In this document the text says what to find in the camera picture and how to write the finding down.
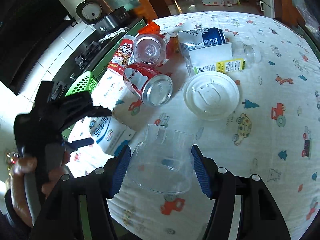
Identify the black range hood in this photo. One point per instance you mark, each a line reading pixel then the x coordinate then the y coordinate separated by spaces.
pixel 28 27

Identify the person's left hand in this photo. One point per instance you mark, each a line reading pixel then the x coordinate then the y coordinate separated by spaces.
pixel 19 169

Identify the red cola can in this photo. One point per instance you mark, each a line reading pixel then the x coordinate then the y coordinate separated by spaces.
pixel 151 86

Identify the white cloth on counter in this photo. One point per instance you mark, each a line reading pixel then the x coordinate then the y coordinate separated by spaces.
pixel 114 34

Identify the green plastic mesh basket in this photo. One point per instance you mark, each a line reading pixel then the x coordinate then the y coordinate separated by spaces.
pixel 85 82

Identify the white milk carton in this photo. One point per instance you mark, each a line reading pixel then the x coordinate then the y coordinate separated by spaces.
pixel 109 133

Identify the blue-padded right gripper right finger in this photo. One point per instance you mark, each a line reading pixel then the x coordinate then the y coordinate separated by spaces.
pixel 260 217

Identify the white plastic cup lid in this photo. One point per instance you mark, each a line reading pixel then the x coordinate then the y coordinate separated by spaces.
pixel 211 95

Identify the clear bottle white label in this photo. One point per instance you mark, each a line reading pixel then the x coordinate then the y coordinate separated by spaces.
pixel 223 58

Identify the green kitchen cabinets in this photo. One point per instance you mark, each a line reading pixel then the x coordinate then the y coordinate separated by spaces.
pixel 100 62

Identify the clear plastic cup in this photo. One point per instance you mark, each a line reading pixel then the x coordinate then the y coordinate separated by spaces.
pixel 163 162

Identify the red white snack cup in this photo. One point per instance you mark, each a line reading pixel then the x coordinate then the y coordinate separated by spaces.
pixel 123 55

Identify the golden energy drink bottle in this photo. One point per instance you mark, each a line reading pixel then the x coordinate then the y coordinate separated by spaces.
pixel 153 50

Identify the black rice cooker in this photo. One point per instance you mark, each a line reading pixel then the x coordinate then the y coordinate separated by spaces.
pixel 92 13

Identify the orange snack wrapper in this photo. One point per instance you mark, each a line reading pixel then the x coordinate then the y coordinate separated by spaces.
pixel 150 28

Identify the black gas stove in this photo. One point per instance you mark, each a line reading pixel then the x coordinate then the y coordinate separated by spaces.
pixel 78 62

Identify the silver blue beer can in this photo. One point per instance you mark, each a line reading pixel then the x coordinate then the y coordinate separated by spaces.
pixel 200 38

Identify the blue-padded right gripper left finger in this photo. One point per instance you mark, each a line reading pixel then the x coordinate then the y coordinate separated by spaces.
pixel 77 207

